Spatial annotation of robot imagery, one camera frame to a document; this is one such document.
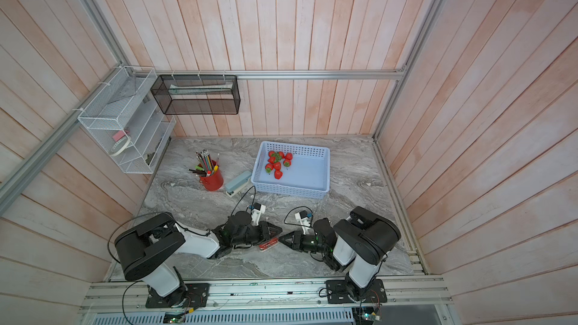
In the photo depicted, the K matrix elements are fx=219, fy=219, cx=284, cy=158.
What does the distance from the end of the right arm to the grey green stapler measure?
30 cm

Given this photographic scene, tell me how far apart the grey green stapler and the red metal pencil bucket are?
56 millimetres

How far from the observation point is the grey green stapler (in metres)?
0.97

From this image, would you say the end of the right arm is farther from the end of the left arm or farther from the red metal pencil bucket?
the red metal pencil bucket

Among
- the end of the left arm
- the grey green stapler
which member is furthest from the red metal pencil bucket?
the end of the left arm

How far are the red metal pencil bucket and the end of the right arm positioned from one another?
15.0 inches

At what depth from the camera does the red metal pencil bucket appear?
3.11 feet

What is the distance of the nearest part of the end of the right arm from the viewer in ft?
2.31
